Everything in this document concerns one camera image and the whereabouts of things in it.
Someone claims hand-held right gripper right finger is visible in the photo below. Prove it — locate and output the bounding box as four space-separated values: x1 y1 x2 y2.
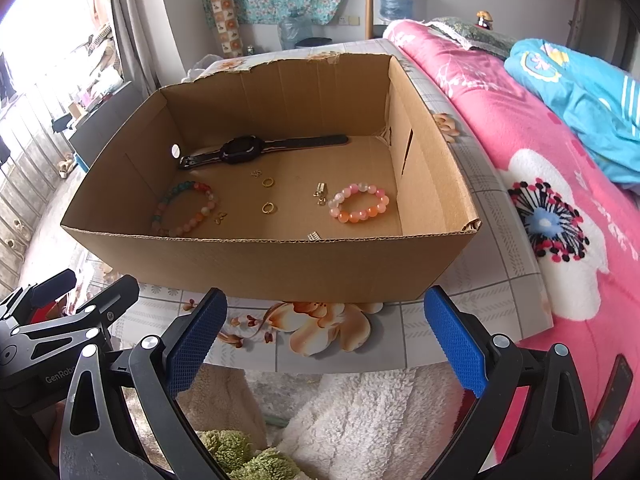
420 285 596 480

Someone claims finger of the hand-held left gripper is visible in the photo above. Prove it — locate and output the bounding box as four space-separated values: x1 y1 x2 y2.
0 269 77 333
0 275 141 413

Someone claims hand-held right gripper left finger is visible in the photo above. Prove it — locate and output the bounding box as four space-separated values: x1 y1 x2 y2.
59 287 231 480

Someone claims brown cardboard box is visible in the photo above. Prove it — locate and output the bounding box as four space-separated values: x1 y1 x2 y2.
61 51 483 304

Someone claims multicolour glass bead bracelet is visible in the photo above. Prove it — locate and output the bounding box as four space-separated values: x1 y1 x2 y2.
150 180 221 237

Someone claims pink orange bead bracelet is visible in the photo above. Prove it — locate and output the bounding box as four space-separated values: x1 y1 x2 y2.
327 183 390 224

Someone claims metal balcony railing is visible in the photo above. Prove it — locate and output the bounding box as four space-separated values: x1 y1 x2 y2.
0 95 76 281

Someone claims green fuzzy cloth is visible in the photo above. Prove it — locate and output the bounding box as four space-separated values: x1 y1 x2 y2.
197 427 306 480

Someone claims white fuzzy blanket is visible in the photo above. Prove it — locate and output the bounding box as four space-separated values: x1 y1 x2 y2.
177 360 481 480

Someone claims black flat device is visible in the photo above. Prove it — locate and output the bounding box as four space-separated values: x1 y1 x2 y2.
590 352 633 453

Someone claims dark grey cabinet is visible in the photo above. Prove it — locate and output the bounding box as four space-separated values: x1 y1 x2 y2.
67 80 148 171

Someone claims black smartwatch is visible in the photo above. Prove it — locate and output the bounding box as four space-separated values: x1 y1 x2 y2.
178 133 350 169

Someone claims pink flower-print blanket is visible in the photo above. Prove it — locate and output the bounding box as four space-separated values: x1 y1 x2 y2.
382 20 640 480

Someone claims white plastic bag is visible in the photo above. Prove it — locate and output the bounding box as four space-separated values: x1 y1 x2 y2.
182 55 221 83

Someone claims turquoise jacket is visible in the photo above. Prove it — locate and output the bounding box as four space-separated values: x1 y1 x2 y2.
502 37 640 191

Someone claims grey window curtain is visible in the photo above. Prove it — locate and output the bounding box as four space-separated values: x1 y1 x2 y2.
102 0 161 96

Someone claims orange checked patterned roll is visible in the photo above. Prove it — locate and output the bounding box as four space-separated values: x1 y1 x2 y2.
207 0 243 58

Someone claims green floral pillow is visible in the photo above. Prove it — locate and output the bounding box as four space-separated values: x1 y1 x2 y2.
427 16 531 58

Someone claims clear empty water bottle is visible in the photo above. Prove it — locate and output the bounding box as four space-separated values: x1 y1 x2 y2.
277 7 313 51

